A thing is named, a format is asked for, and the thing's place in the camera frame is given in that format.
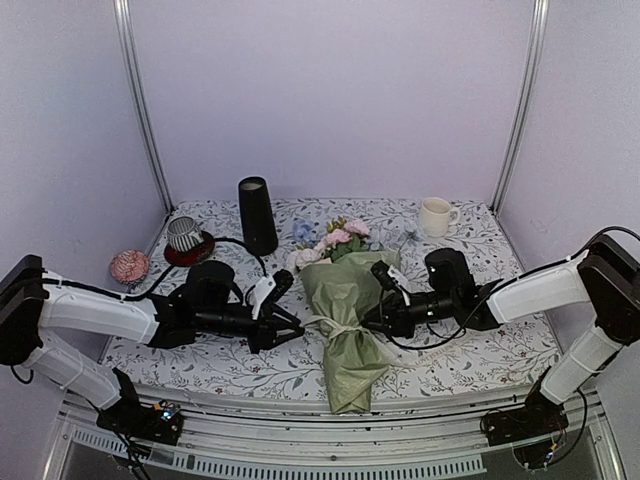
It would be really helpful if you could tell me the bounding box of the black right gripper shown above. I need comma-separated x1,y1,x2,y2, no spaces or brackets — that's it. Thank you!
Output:
361,290,458,339

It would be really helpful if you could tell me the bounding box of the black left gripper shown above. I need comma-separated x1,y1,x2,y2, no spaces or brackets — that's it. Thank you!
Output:
196,305,307,356

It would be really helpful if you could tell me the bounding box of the white printed ribbon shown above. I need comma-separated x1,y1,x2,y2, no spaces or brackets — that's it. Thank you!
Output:
303,315,435,372

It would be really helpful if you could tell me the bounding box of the green paper flower bouquet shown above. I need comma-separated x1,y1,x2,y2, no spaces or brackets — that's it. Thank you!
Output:
287,217,401,414

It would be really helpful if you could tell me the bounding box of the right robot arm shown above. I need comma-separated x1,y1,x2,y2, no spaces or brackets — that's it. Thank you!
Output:
360,229,639,436

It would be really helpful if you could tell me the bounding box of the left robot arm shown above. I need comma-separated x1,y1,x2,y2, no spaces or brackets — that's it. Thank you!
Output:
1,255,305,434

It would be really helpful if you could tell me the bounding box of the black tall vase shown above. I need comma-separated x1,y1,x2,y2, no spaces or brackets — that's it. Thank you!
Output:
238,176,278,256

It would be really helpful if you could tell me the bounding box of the red floral saucer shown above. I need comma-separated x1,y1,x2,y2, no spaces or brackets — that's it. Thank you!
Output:
163,231,215,267

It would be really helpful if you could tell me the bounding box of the cream ceramic mug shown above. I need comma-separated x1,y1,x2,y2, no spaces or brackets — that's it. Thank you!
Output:
419,197,461,238

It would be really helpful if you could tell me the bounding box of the floral patterned table mat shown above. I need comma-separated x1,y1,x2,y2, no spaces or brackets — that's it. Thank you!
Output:
103,199,560,412

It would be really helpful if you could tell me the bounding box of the black white striped cup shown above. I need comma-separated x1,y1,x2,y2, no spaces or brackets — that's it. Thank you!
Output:
167,216,204,253

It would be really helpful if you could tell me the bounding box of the red patterned bowl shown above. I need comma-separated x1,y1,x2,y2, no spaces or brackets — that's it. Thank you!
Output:
109,250,150,286

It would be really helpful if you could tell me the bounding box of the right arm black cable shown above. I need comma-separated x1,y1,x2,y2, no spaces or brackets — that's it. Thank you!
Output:
379,287,501,351

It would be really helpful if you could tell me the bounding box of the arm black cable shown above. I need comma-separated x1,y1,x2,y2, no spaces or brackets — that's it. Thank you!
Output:
379,287,501,351
119,236,274,302

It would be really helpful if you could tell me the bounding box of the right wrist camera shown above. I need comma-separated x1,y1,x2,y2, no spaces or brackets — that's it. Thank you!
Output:
370,260,410,305

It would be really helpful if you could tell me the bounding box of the aluminium frame rail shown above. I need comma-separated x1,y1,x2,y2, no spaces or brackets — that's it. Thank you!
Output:
40,386,632,479

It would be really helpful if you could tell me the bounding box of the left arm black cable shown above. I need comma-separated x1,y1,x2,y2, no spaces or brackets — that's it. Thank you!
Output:
119,236,274,302

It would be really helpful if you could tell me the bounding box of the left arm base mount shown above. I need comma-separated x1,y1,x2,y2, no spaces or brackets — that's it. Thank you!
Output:
96,368,184,446

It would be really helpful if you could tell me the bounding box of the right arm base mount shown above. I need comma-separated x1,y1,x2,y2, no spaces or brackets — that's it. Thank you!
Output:
479,390,588,472

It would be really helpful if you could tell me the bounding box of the right aluminium post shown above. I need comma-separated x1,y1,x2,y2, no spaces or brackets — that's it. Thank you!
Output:
490,0,550,217

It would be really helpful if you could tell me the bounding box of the aluminium post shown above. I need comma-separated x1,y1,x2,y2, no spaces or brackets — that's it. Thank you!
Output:
113,0,174,214
490,0,550,217

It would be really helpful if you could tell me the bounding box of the left aluminium post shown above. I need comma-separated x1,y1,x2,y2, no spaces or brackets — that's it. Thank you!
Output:
113,0,174,214

